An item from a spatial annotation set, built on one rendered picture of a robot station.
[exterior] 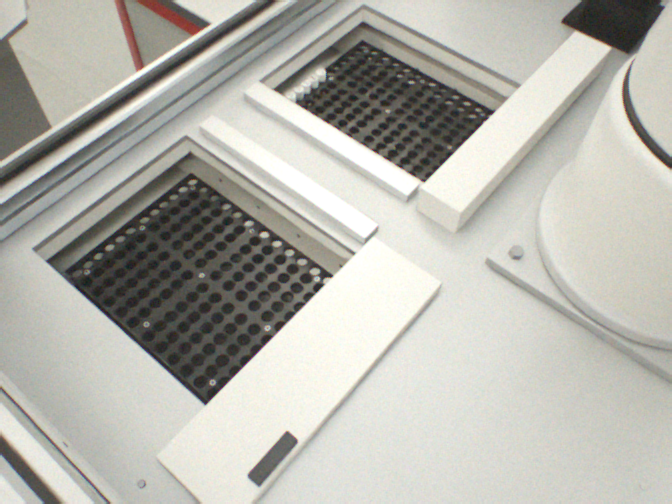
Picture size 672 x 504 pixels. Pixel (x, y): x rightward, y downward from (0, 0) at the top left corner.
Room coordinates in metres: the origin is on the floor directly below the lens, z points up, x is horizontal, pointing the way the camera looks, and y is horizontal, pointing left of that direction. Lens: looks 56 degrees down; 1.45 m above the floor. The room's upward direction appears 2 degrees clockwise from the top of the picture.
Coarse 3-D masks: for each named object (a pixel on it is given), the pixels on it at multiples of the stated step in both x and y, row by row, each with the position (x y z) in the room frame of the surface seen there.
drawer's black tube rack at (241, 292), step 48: (192, 192) 0.44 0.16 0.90; (144, 240) 0.39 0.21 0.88; (192, 240) 0.38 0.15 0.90; (240, 240) 0.38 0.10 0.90; (96, 288) 0.31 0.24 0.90; (144, 288) 0.32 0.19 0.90; (192, 288) 0.32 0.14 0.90; (240, 288) 0.32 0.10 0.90; (288, 288) 0.32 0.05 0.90; (144, 336) 0.26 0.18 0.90; (192, 336) 0.26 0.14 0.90; (240, 336) 0.27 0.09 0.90; (192, 384) 0.21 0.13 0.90
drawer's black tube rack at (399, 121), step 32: (352, 64) 0.67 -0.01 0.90; (384, 64) 0.67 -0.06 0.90; (320, 96) 0.60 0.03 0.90; (352, 96) 0.61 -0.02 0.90; (384, 96) 0.61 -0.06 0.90; (416, 96) 0.61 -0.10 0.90; (448, 96) 0.61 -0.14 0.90; (352, 128) 0.55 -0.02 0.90; (384, 128) 0.58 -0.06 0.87; (416, 128) 0.55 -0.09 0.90; (448, 128) 0.55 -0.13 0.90; (416, 160) 0.50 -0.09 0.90
